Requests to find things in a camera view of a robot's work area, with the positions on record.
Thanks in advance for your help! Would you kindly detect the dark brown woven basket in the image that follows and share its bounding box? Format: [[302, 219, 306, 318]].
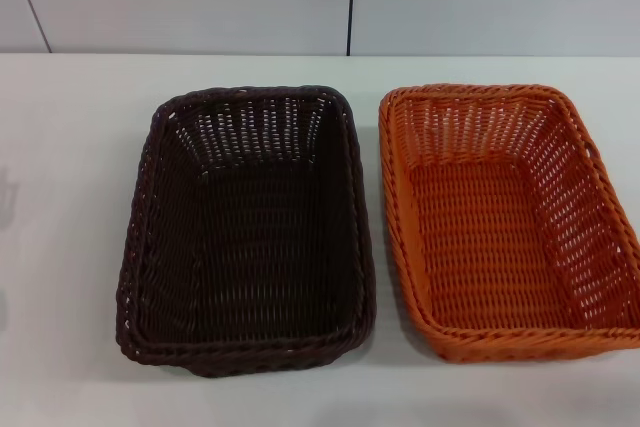
[[115, 84, 378, 377]]

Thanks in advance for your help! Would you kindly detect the orange woven basket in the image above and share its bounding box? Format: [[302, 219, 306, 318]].
[[378, 82, 640, 364]]

